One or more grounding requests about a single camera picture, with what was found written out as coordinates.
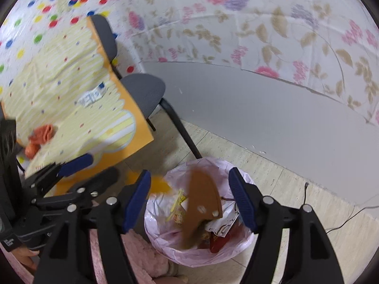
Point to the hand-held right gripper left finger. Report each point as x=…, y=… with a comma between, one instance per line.
x=137, y=201

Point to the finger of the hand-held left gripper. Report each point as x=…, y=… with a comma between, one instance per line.
x=97, y=180
x=77, y=162

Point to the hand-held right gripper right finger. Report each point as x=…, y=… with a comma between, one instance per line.
x=241, y=201

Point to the brown cardboard piece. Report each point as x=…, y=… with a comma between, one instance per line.
x=201, y=195

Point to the trash bin with pink liner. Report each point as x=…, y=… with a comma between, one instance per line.
x=177, y=251

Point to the person's left hand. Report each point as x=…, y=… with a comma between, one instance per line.
x=28, y=256

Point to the white printed wrapper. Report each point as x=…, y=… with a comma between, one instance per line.
x=222, y=224

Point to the yellow snack packet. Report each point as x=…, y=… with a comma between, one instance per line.
x=177, y=210

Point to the orange cloth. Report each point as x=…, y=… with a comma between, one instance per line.
x=41, y=137

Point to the person's pink fuzzy clothing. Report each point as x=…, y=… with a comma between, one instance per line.
x=142, y=254

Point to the blue white carton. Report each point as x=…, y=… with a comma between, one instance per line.
x=93, y=94

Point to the yellow striped dotted tablecloth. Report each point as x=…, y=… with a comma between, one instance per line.
x=74, y=65

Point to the dark grey chair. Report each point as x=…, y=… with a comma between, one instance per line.
x=103, y=35
x=145, y=91

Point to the colourful dotted wall cloth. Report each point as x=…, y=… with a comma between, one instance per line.
x=44, y=6

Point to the floral wall cloth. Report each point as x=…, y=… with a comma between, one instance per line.
x=266, y=20

